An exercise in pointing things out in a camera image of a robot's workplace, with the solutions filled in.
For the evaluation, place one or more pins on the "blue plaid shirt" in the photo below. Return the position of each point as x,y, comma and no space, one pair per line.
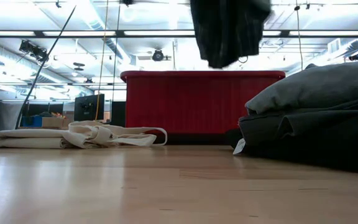
228,31

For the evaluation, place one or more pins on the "dark grey shirt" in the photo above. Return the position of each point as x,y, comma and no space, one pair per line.
291,129

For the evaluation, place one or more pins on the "light grey garment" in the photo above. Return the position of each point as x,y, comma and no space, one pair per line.
315,87

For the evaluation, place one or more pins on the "black garment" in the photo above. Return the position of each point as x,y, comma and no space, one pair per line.
322,161

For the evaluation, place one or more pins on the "red plastic laundry bin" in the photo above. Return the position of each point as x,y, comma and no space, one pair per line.
191,102

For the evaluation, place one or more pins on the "blue storage bin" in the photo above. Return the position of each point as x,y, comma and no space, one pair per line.
31,121

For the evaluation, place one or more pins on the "black background panel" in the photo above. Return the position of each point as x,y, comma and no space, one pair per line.
118,113

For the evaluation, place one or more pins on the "black computer monitor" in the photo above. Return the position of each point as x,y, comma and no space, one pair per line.
87,107

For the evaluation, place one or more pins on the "brown cardboard box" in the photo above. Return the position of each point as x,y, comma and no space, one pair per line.
54,122

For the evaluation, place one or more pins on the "white canvas tote bag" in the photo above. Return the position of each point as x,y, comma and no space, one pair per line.
42,137

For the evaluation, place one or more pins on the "small black ceiling fixture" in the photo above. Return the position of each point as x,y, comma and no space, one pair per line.
356,56

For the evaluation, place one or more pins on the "round black ceiling camera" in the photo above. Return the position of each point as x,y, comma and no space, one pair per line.
158,55

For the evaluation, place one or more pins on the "black hanging ceiling camera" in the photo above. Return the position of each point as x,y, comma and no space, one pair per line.
243,61

